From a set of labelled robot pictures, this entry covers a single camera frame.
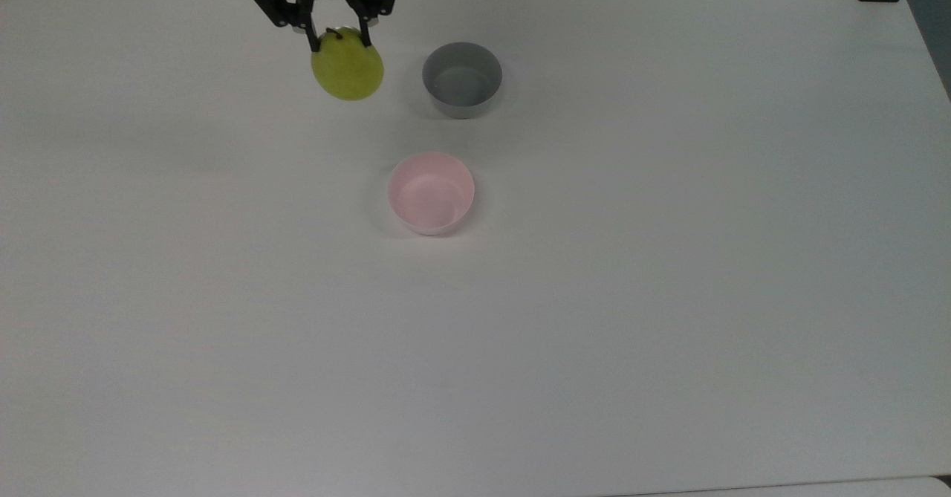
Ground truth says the pink plastic bowl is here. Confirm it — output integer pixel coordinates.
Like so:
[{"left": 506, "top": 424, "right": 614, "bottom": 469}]
[{"left": 386, "top": 152, "right": 476, "bottom": 236}]

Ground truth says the grey plastic bowl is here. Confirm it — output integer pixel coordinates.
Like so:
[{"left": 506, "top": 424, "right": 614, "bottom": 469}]
[{"left": 421, "top": 42, "right": 504, "bottom": 120}]

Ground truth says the yellow-green pear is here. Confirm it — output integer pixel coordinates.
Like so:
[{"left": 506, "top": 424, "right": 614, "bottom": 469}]
[{"left": 311, "top": 27, "right": 386, "bottom": 102}]

